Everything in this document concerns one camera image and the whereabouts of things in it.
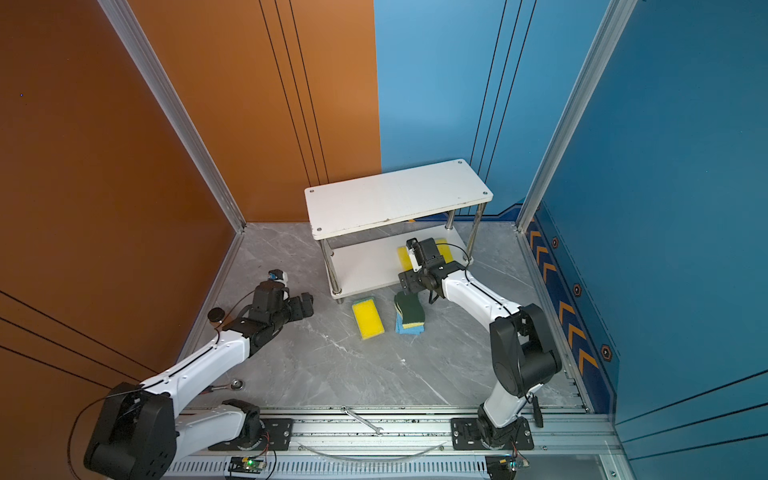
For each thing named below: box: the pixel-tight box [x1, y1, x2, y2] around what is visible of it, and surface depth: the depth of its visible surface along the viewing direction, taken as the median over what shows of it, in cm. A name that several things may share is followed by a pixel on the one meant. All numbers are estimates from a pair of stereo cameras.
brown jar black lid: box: [207, 307, 225, 326], surface depth 87 cm
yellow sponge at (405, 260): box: [397, 246, 413, 272], surface depth 102 cm
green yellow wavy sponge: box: [394, 291, 425, 329], surface depth 91 cm
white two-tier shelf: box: [304, 159, 494, 305], surface depth 85 cm
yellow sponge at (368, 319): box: [352, 299, 385, 340], surface depth 91 cm
